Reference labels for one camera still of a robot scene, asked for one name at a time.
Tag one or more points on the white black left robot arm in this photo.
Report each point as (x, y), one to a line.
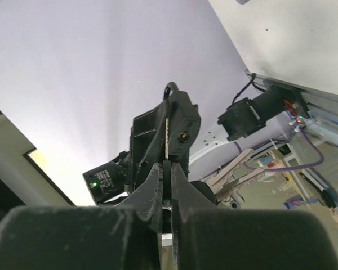
(108, 180)

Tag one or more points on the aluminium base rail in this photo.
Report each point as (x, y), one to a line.
(298, 90)

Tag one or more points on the black-headed key bunch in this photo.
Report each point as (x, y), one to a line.
(219, 181)

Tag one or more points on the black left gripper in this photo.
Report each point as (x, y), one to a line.
(147, 144)

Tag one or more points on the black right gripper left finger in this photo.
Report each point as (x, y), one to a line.
(125, 236)

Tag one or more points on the black Kaijing padlock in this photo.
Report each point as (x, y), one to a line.
(184, 121)

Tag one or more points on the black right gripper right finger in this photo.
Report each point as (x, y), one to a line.
(208, 237)

